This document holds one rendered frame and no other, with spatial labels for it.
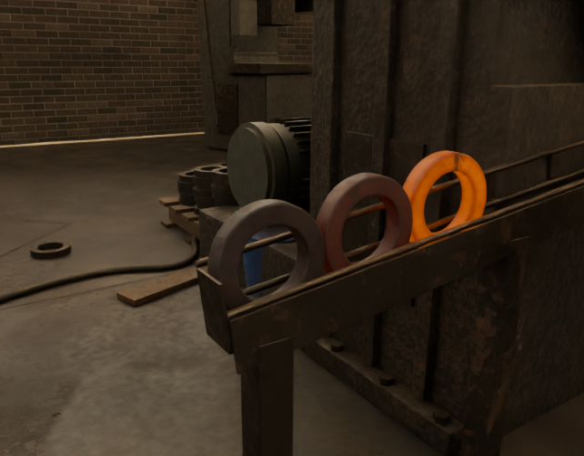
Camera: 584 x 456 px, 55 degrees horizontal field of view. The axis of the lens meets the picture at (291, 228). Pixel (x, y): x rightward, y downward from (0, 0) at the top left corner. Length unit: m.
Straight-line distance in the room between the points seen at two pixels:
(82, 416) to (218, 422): 0.37
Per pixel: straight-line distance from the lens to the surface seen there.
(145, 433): 1.58
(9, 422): 1.74
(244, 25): 5.32
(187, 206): 3.14
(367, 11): 1.56
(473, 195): 1.07
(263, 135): 2.18
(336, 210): 0.85
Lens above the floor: 0.92
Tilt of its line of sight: 17 degrees down
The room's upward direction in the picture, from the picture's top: straight up
